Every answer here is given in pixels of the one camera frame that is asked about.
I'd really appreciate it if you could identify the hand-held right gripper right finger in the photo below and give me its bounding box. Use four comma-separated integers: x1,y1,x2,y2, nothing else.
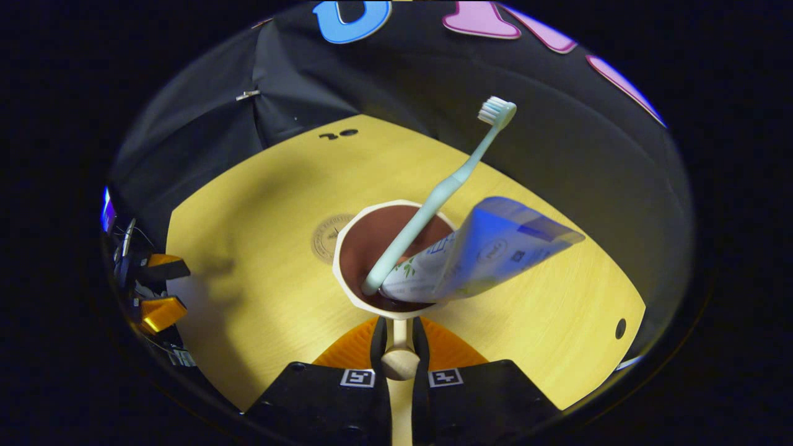
411,316,563,446

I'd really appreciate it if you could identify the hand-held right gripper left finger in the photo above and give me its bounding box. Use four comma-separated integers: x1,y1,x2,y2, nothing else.
243,316,393,446

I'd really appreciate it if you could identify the white toothpaste tube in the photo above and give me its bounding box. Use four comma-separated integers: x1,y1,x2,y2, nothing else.
379,196,586,304

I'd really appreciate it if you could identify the beige cup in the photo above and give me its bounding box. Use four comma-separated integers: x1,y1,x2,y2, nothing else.
333,199,462,446

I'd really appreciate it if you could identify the pale green toothbrush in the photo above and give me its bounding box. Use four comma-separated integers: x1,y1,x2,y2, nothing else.
361,96,517,296

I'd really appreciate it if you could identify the wooden desktop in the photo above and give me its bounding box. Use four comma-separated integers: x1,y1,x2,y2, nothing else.
166,115,646,413

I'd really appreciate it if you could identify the black backdrop cloth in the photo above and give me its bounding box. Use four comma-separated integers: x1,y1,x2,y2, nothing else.
108,0,694,372

